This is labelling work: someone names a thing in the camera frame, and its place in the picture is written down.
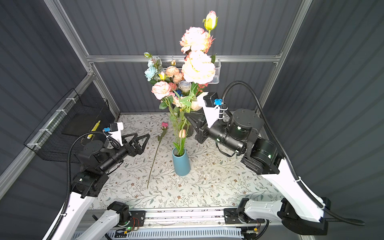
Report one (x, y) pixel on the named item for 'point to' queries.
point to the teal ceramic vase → (182, 164)
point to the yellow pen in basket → (94, 129)
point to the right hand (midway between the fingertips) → (190, 113)
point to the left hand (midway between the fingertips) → (143, 136)
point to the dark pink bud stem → (164, 128)
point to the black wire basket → (48, 141)
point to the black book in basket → (81, 124)
